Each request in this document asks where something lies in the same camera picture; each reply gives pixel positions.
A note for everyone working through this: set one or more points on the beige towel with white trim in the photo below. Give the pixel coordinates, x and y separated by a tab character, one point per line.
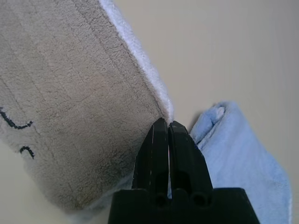
70	93

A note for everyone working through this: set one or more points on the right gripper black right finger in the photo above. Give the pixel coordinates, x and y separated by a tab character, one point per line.
187	163

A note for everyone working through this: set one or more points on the light blue folded towel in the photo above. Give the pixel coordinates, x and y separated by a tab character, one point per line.
245	163

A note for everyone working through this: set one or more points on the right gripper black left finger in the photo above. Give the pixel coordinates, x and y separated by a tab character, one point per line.
151	163

